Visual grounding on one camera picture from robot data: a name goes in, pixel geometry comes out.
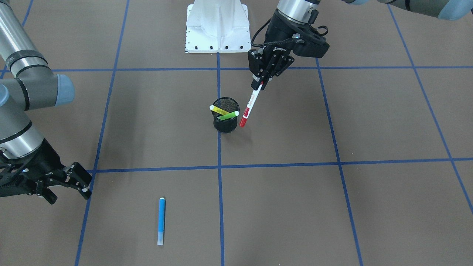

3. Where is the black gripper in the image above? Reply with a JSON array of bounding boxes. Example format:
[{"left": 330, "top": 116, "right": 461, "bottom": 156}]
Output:
[
  {"left": 247, "top": 10, "right": 295, "bottom": 91},
  {"left": 0, "top": 139, "right": 92, "bottom": 204}
]

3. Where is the red white marker pen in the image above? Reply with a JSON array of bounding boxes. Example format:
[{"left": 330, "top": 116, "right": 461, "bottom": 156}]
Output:
[{"left": 239, "top": 82, "right": 264, "bottom": 127}]

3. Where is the green highlighter pen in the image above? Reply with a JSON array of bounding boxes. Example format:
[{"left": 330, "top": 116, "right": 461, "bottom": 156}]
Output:
[{"left": 217, "top": 111, "right": 239, "bottom": 121}]

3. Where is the yellow highlighter pen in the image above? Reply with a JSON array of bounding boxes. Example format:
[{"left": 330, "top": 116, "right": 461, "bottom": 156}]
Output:
[{"left": 209, "top": 105, "right": 229, "bottom": 116}]

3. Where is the blue marker pen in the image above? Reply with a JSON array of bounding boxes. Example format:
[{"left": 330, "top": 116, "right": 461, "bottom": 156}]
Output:
[{"left": 157, "top": 197, "right": 166, "bottom": 246}]

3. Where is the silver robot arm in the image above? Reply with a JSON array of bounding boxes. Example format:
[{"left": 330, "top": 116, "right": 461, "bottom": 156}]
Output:
[
  {"left": 0, "top": 0, "right": 92, "bottom": 204},
  {"left": 319, "top": 0, "right": 472, "bottom": 97}
]

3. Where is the black mesh pen cup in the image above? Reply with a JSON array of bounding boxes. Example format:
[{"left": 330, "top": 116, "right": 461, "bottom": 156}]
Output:
[{"left": 209, "top": 97, "right": 240, "bottom": 133}]

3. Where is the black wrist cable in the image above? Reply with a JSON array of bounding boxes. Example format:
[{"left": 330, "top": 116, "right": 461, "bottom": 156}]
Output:
[{"left": 251, "top": 18, "right": 329, "bottom": 48}]

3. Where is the white pedestal column base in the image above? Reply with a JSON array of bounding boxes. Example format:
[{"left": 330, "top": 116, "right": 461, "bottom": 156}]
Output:
[{"left": 185, "top": 0, "right": 251, "bottom": 53}]

